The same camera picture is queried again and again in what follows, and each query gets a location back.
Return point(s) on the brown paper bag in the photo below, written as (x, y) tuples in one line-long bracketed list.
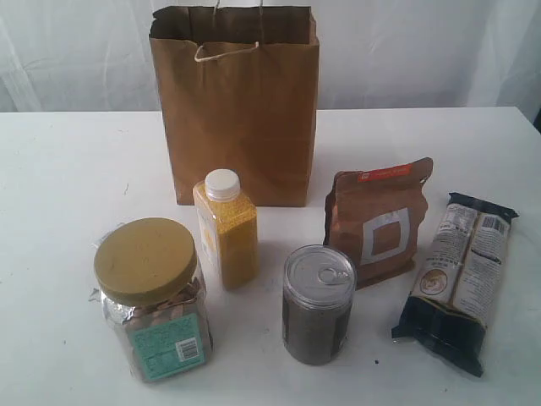
[(238, 90)]

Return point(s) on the brown standup pouch orange label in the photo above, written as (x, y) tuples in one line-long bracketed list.
[(373, 218)]

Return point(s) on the almond jar with gold lid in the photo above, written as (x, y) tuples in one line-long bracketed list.
[(152, 293)]

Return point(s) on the dark blue biscuit package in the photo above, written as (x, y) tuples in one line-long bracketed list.
[(450, 303)]

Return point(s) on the clear can with dark contents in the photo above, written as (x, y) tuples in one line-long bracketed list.
[(318, 287)]

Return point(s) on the yellow millet bottle white cap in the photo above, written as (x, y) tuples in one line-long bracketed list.
[(228, 227)]

